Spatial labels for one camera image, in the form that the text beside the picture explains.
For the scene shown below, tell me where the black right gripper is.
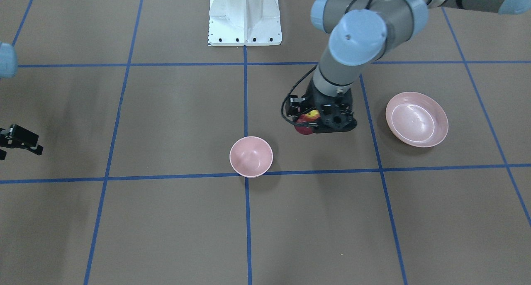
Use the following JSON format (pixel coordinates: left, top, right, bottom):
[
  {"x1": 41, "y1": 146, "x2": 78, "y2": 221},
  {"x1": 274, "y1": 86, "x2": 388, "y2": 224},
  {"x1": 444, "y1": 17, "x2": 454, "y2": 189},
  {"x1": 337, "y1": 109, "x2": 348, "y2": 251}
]
[{"x1": 0, "y1": 124, "x2": 44, "y2": 160}]

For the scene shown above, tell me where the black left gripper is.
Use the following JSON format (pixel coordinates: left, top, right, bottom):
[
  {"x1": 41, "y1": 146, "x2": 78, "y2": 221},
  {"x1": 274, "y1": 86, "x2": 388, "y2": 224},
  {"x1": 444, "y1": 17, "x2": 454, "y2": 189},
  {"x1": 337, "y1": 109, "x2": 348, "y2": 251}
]
[{"x1": 290, "y1": 80, "x2": 357, "y2": 134}]

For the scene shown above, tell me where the red apple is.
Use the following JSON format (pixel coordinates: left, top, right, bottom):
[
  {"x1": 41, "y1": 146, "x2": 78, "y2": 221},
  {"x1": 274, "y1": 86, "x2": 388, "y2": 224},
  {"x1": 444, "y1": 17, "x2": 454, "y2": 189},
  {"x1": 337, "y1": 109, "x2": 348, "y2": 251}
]
[{"x1": 295, "y1": 109, "x2": 320, "y2": 135}]

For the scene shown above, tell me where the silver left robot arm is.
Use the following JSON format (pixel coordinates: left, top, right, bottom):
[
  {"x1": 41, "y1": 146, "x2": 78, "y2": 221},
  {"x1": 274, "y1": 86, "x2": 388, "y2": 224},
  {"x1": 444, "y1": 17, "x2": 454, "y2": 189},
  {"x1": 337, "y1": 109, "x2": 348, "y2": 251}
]
[{"x1": 281, "y1": 0, "x2": 530, "y2": 134}]

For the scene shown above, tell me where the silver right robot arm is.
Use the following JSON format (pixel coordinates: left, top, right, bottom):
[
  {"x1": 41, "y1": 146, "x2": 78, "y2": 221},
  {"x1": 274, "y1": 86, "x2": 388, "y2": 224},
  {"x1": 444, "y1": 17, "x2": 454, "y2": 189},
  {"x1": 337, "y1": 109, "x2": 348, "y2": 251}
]
[{"x1": 0, "y1": 42, "x2": 44, "y2": 155}]

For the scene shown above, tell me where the pink plate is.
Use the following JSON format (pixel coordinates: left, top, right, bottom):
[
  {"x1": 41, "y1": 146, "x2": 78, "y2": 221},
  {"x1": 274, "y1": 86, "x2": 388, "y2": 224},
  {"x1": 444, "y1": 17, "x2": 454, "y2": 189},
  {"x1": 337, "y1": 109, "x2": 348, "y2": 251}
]
[{"x1": 385, "y1": 92, "x2": 449, "y2": 148}]

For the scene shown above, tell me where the pink bowl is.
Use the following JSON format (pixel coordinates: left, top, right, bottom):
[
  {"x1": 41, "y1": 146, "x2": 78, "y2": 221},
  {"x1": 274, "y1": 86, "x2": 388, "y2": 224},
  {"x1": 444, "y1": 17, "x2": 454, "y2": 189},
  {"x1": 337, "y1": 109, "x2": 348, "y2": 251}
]
[{"x1": 229, "y1": 136, "x2": 274, "y2": 178}]

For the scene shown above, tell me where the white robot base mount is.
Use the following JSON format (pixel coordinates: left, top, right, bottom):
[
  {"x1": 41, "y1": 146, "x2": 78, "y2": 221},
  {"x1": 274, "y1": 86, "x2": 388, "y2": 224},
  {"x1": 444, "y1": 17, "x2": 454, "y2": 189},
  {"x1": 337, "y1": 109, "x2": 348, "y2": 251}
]
[{"x1": 207, "y1": 0, "x2": 283, "y2": 46}]

